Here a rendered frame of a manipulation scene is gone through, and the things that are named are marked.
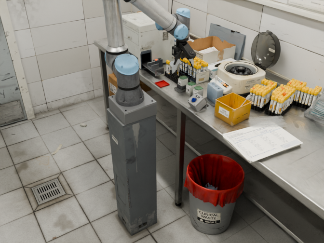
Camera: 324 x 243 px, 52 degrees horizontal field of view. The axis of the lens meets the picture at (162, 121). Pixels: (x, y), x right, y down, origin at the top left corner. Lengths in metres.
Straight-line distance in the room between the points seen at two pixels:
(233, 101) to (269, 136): 0.30
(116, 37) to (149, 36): 0.56
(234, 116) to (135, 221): 0.97
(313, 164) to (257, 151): 0.24
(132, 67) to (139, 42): 0.61
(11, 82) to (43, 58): 0.37
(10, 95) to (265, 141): 2.50
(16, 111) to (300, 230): 2.67
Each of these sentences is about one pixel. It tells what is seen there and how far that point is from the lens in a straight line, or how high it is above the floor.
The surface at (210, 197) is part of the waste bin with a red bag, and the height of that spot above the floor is 0.38.
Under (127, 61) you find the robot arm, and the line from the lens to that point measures 1.66.
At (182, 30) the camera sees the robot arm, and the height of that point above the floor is 1.30.
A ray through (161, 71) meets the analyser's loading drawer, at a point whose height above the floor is 0.92.
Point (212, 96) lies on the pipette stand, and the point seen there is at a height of 0.92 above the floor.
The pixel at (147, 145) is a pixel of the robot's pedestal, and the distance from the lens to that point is 1.87.
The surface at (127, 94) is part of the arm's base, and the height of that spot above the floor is 1.01.
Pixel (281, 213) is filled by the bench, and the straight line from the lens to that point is 2.18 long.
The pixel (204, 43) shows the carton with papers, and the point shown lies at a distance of 2.47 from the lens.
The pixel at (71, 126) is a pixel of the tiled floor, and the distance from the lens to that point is 3.36.
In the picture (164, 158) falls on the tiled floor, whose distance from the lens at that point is 2.85.
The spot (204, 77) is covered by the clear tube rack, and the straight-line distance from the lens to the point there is 2.12.
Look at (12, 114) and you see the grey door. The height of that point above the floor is 0.11.
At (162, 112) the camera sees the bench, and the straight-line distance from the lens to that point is 2.95.
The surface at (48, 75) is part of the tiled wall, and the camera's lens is 3.52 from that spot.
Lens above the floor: 1.82
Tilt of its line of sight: 33 degrees down
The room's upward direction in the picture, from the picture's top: straight up
